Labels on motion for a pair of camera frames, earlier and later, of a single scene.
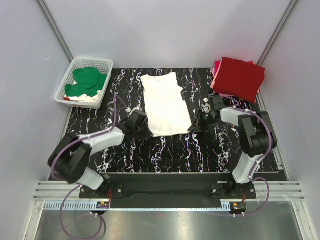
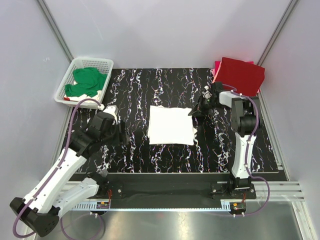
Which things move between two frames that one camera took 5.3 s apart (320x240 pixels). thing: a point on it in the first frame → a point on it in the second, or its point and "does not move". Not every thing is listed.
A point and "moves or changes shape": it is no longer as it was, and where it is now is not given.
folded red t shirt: x=239 y=79 does not move
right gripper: x=198 y=125 → x=197 y=109
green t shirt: x=90 y=81 does not move
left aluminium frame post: x=55 y=30 does not move
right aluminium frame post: x=292 y=4 does not move
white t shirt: x=166 y=111 moves or changes shape
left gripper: x=148 y=134 → x=120 y=137
